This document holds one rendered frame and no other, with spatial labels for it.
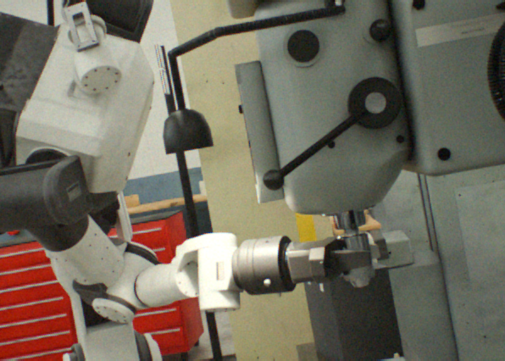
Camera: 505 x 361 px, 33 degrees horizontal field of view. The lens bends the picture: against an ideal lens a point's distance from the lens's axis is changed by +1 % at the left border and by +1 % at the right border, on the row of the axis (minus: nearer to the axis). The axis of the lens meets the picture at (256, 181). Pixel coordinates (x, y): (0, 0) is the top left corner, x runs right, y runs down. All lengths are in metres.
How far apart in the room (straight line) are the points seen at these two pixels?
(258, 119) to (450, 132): 0.28
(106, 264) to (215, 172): 1.54
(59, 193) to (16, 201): 0.07
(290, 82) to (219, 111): 1.82
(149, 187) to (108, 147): 8.95
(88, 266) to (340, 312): 0.48
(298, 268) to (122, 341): 0.60
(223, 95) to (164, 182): 7.37
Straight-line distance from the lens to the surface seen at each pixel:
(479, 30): 1.20
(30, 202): 1.34
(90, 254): 1.45
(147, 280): 1.49
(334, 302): 1.61
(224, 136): 2.99
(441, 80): 1.18
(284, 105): 1.19
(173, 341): 5.92
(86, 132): 1.41
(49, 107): 1.44
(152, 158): 10.35
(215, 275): 1.34
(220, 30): 1.10
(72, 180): 1.37
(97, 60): 1.35
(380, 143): 1.19
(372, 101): 1.15
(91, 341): 1.77
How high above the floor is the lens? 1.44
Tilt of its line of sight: 3 degrees down
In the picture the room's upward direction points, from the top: 10 degrees counter-clockwise
